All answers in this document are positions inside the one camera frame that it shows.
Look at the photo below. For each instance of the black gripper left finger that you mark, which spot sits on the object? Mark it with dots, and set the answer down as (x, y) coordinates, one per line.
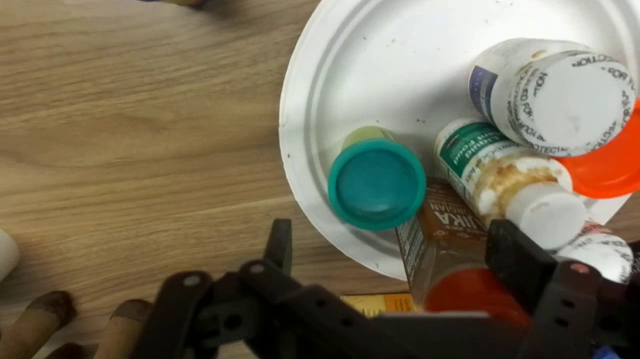
(280, 249)

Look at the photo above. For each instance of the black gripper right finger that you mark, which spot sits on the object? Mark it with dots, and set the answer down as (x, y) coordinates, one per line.
(520, 265)

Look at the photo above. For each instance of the small white pill bottle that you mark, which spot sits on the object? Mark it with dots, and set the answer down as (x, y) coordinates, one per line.
(600, 255)

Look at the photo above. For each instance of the brown spice bottle orange cap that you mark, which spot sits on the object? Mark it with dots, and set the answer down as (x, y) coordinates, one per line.
(447, 221)

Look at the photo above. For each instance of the white bottle green label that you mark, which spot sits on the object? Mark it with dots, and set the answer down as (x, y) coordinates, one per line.
(493, 172)

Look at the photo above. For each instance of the teal lid putty tub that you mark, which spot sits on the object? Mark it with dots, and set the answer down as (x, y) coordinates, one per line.
(377, 186)

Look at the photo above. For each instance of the large white pill bottle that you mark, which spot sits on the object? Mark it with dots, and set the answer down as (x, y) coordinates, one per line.
(553, 92)

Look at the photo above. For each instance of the white round plate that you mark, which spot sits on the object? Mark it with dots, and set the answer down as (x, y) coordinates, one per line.
(386, 72)

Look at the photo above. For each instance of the brown moose plush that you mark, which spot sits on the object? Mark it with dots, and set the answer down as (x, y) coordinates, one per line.
(41, 319)

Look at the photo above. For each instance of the white paper cup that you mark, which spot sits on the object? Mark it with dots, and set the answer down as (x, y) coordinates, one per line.
(4, 251)

